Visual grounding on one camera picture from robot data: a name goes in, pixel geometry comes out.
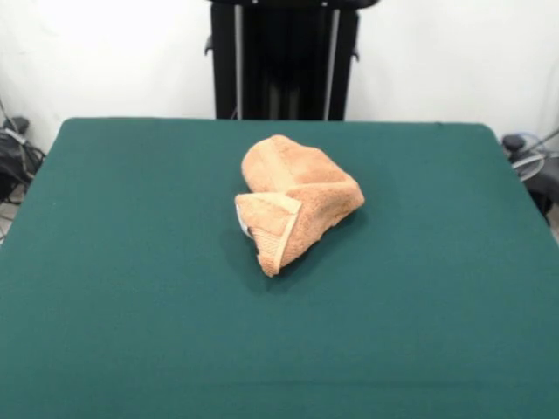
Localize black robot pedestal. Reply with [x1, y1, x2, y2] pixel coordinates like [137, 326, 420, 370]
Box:
[203, 0, 363, 121]

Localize dark green table cloth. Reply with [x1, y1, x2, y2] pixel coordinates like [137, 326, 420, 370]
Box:
[0, 116, 559, 419]

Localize orange terry towel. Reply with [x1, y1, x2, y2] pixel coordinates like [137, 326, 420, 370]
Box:
[234, 134, 366, 278]

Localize black stand base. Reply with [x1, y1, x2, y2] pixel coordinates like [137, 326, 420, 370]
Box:
[500, 132, 559, 228]
[0, 115, 47, 206]

